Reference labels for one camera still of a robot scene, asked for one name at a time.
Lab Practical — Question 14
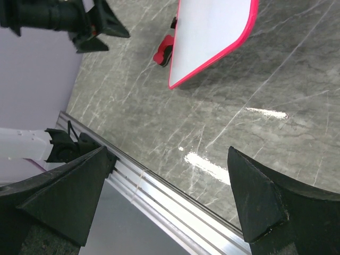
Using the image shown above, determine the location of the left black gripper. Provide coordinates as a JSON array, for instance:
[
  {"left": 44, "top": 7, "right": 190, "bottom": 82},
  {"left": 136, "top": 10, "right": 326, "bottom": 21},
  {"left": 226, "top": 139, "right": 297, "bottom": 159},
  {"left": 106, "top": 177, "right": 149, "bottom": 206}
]
[{"left": 1, "top": 0, "right": 130, "bottom": 53}]

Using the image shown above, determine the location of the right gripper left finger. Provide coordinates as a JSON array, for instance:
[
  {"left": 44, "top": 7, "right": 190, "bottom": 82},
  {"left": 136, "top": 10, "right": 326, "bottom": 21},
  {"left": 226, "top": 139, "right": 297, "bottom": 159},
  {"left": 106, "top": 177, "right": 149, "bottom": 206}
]
[{"left": 1, "top": 147, "right": 108, "bottom": 254}]

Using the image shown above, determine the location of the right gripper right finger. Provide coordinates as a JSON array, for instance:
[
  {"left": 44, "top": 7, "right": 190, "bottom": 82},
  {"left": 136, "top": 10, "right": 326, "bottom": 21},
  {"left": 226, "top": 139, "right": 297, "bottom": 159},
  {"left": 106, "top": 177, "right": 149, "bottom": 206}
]
[{"left": 227, "top": 147, "right": 339, "bottom": 254}]

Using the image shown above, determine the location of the red and black eraser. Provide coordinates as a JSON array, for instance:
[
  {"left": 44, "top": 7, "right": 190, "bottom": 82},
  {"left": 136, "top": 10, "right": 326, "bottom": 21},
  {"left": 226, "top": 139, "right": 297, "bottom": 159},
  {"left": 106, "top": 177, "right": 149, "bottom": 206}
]
[{"left": 153, "top": 35, "right": 174, "bottom": 67}]

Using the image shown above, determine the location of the white board with pink frame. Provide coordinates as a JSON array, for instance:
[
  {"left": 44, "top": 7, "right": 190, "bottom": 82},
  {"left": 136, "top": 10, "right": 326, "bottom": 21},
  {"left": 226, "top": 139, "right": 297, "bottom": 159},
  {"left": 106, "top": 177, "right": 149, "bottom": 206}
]
[{"left": 168, "top": 0, "right": 259, "bottom": 89}]

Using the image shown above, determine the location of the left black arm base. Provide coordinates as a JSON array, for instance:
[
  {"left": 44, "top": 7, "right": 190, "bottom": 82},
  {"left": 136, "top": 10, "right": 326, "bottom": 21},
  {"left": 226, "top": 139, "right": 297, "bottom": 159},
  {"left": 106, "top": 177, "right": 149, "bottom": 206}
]
[{"left": 44, "top": 121, "right": 119, "bottom": 180}]

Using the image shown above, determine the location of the near black board clip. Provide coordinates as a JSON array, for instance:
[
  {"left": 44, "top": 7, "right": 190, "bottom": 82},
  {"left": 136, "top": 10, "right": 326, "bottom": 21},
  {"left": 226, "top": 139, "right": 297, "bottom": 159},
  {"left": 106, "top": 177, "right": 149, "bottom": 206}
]
[{"left": 171, "top": 17, "right": 177, "bottom": 29}]

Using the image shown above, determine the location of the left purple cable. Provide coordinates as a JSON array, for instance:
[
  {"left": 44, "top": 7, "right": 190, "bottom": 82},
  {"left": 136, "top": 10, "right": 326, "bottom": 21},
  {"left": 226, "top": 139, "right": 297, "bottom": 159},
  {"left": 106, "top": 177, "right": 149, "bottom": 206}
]
[{"left": 22, "top": 158, "right": 48, "bottom": 172}]

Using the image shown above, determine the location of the aluminium rail at table front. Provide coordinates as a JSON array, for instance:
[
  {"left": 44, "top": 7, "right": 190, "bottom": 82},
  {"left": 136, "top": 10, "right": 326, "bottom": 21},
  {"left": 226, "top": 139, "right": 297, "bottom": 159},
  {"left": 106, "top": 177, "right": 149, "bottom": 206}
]
[{"left": 56, "top": 112, "right": 251, "bottom": 254}]

